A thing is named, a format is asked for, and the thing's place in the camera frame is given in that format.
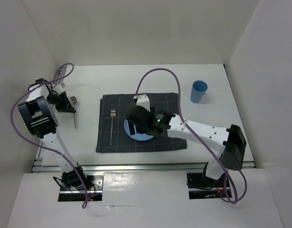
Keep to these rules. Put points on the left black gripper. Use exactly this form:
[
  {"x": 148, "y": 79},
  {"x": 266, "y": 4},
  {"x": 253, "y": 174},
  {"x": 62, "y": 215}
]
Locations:
[{"x": 65, "y": 106}]

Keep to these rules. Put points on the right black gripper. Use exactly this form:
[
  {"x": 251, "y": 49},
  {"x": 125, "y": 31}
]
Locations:
[{"x": 131, "y": 128}]

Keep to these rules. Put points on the blue plastic plate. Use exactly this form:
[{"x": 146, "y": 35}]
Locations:
[{"x": 131, "y": 131}]

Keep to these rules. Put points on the silver spoon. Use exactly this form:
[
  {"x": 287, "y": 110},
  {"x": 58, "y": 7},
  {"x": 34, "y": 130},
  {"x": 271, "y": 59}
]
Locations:
[{"x": 73, "y": 101}]

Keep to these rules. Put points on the silver fork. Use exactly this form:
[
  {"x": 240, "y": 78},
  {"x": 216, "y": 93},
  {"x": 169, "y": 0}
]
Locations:
[{"x": 112, "y": 115}]

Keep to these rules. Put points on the dark grey checked cloth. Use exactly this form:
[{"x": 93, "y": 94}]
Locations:
[{"x": 121, "y": 142}]

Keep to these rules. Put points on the blue plastic cup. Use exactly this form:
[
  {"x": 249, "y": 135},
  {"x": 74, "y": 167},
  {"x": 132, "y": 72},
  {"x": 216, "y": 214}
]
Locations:
[{"x": 198, "y": 90}]

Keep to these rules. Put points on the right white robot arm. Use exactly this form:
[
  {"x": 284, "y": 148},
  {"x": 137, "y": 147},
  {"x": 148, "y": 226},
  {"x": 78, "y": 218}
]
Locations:
[{"x": 228, "y": 144}]

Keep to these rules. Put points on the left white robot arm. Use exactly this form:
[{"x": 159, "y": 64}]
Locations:
[{"x": 41, "y": 122}]

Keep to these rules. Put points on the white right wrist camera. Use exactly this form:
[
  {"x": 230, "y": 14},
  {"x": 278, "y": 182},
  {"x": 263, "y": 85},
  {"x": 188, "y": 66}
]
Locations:
[{"x": 143, "y": 101}]

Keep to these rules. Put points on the aluminium front rail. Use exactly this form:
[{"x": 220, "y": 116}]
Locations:
[{"x": 135, "y": 167}]

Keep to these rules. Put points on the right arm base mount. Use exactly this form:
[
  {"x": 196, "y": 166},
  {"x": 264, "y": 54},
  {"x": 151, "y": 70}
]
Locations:
[{"x": 202, "y": 187}]

